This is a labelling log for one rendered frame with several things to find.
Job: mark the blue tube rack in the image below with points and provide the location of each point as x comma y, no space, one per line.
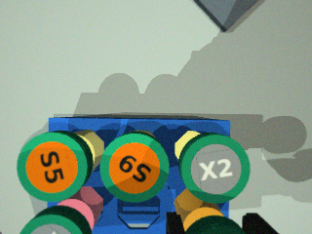
117,213

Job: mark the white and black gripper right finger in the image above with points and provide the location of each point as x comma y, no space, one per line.
253,223

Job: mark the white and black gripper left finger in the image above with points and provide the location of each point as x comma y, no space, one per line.
174,224

